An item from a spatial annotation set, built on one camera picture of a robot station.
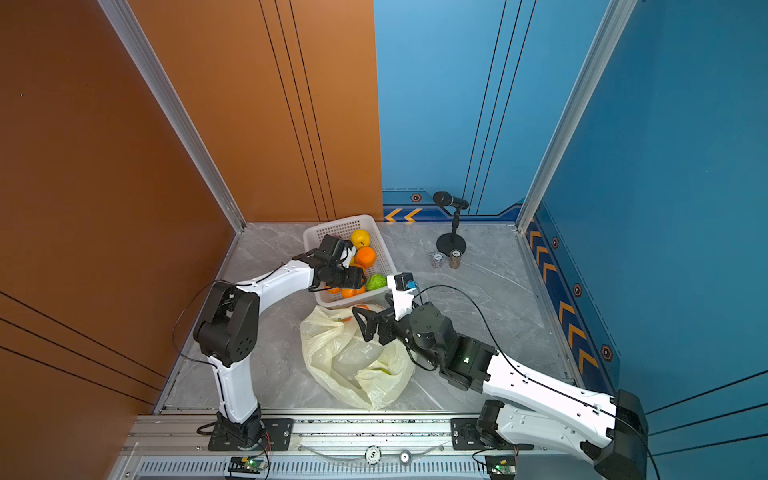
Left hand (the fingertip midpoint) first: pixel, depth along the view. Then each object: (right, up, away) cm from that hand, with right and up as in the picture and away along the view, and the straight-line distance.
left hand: (360, 277), depth 97 cm
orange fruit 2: (-2, -4, -5) cm, 7 cm away
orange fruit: (+2, +7, +6) cm, 9 cm away
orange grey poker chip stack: (+33, +6, +7) cm, 34 cm away
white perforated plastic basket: (-7, +17, +12) cm, 22 cm away
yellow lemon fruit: (-1, +13, +10) cm, 16 cm away
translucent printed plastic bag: (+5, -21, -26) cm, 34 cm away
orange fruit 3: (-6, -3, -9) cm, 12 cm away
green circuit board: (-24, -43, -26) cm, 55 cm away
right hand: (+5, -4, -30) cm, 31 cm away
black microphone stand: (+31, +11, +16) cm, 37 cm away
